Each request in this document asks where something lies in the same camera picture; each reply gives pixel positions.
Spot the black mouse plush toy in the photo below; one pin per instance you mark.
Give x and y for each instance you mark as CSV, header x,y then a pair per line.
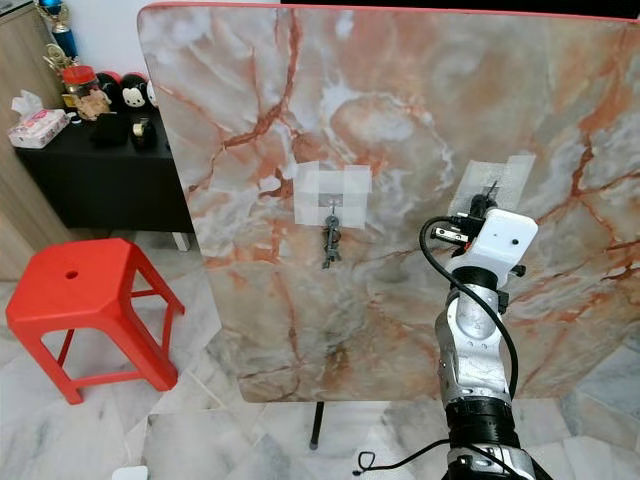
x,y
108,88
135,93

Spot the red plastic stool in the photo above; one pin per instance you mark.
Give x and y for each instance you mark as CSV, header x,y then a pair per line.
x,y
75,283

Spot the red-lidded snack jar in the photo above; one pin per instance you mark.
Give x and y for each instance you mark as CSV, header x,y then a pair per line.
x,y
78,80

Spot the black low sideboard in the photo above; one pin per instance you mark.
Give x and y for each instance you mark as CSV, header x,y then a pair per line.
x,y
110,188

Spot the black wallet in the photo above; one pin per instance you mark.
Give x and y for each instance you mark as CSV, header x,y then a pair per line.
x,y
107,134

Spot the small white object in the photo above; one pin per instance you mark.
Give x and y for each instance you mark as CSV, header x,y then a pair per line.
x,y
128,475

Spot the light wooden cabinet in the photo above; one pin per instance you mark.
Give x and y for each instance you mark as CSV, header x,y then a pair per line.
x,y
20,180

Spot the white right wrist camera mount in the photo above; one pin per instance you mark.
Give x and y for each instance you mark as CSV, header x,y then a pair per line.
x,y
500,240

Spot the pink tissue pack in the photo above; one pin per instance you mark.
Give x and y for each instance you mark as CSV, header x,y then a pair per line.
x,y
40,126

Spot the white duck plush toy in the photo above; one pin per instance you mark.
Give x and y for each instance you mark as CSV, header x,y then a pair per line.
x,y
152,93

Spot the marble pattern folding table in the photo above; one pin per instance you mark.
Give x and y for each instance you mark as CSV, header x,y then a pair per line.
x,y
410,330

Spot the blue trophy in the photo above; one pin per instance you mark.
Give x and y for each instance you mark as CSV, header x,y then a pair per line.
x,y
60,22

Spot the translucent tape patch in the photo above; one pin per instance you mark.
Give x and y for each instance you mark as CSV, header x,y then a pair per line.
x,y
308,192
515,172

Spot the black tape dispenser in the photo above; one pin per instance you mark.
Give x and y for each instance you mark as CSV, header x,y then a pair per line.
x,y
142,134

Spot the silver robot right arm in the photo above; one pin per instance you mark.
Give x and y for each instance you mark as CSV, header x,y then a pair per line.
x,y
475,360

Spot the black table leg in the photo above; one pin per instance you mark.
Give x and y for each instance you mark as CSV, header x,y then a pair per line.
x,y
318,425

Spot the metal key bunch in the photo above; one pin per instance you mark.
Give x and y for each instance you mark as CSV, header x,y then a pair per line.
x,y
331,242

